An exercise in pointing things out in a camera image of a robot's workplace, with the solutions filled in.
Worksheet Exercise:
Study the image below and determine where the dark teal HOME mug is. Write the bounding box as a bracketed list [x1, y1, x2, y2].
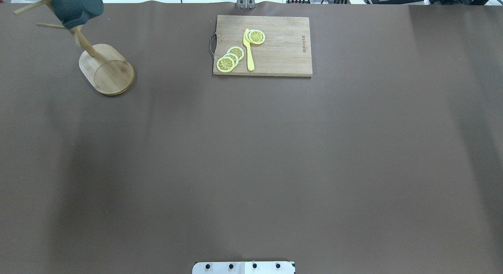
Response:
[51, 0, 104, 29]

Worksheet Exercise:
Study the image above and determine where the wooden mug tree rack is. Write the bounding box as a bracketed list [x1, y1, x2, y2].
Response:
[13, 0, 135, 96]

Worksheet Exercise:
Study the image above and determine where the lemon slice top right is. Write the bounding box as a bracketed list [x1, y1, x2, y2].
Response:
[216, 55, 236, 73]

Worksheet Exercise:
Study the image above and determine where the lemon slice middle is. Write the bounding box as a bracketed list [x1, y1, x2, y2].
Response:
[223, 53, 239, 67]

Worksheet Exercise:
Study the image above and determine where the bamboo cutting board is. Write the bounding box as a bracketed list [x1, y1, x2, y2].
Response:
[213, 15, 313, 77]

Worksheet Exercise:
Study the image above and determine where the lemon slice behind front slice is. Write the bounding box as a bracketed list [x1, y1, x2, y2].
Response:
[244, 29, 252, 44]

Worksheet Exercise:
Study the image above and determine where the large front lemon slice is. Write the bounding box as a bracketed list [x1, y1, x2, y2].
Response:
[247, 29, 266, 45]

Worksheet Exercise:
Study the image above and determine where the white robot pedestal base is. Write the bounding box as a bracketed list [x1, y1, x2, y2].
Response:
[192, 261, 296, 274]

